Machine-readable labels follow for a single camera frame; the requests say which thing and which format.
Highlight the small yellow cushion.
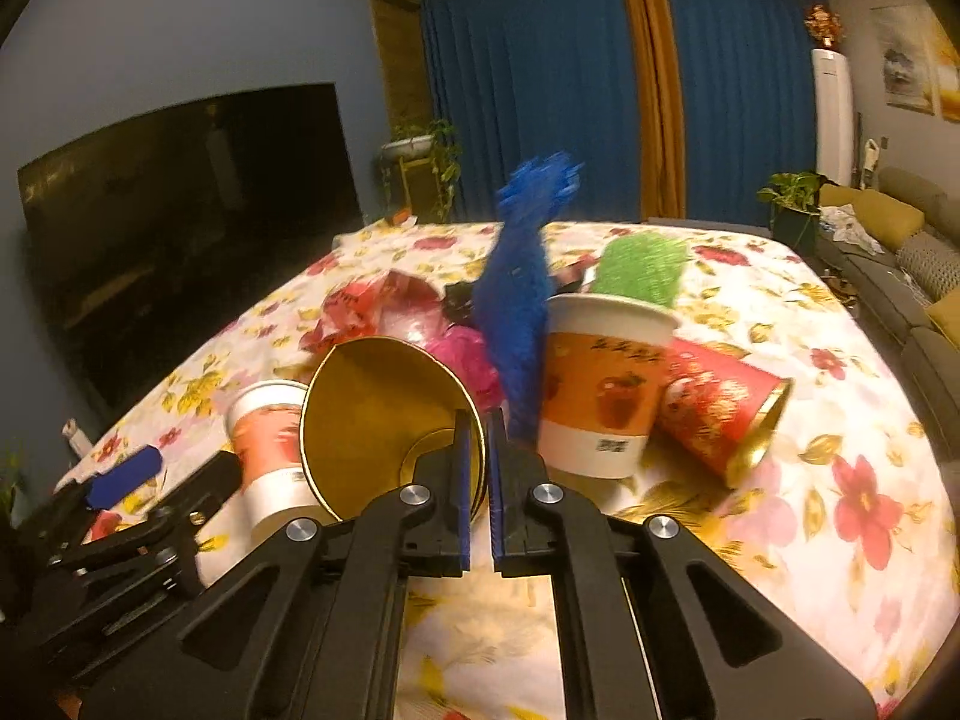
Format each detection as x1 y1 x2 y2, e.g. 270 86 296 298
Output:
926 292 960 350

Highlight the large yellow cushion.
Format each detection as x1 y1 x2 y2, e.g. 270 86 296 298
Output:
855 191 925 248

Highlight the black flat television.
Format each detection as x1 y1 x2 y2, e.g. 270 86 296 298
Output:
16 82 365 421

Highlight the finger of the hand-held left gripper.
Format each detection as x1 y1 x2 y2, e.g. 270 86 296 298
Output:
15 446 162 563
45 454 245 601

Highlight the grey mountain wall painting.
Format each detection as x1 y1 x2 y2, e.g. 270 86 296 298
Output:
874 4 938 117

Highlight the floral tablecloth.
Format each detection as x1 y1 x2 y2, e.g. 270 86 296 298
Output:
56 221 950 720

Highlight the large apple print paper cup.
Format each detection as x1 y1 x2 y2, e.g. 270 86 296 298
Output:
538 292 682 481

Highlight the small apple print paper cup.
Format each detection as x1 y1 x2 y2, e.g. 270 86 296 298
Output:
225 380 335 530

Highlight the pink plastic bag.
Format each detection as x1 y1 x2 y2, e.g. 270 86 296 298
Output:
427 319 503 410

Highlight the white standing air conditioner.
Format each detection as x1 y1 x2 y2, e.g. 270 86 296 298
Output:
812 49 857 188

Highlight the trailing plant in white bowl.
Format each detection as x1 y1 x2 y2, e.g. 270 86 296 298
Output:
379 120 462 222

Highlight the orange curtain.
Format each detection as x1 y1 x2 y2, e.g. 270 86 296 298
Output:
615 0 687 222

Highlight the potted plant in dark pot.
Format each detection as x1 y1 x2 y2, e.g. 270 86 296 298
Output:
757 171 826 248

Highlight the green tinsel garland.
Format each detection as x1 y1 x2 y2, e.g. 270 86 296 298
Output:
589 232 689 310

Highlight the red plastic bag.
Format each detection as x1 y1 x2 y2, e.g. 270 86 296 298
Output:
300 268 443 361

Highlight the yellow tree wall painting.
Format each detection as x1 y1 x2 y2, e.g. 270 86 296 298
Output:
930 15 960 125

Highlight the gold red flower ornament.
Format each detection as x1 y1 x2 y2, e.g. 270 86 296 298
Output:
804 4 845 52

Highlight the grey sofa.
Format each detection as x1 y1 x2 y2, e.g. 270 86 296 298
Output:
814 169 960 458

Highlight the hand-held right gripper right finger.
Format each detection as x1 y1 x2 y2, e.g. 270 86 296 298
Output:
486 409 878 720

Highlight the brown curtain panel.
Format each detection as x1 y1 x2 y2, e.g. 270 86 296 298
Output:
371 0 436 137

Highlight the blue curtain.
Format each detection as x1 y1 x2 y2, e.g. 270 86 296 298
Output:
416 0 646 224
660 0 830 226

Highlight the black white patterned cushion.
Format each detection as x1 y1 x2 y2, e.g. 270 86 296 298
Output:
896 232 960 297

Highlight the red gold-rimmed paper tube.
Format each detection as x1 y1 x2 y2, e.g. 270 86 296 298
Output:
656 337 794 488

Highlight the white crumpled bag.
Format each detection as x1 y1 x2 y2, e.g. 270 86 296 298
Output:
817 202 886 256

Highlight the gold plant stand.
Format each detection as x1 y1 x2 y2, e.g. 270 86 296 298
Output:
397 157 445 223

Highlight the blue tinsel garland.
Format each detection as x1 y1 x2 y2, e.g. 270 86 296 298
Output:
472 152 586 447

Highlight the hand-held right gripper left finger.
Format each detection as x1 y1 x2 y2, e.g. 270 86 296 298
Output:
79 409 488 720

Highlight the gold-lined red cup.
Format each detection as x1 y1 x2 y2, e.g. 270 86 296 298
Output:
300 336 487 524

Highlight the red white plastic wrapper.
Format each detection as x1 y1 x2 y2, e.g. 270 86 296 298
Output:
551 255 601 293

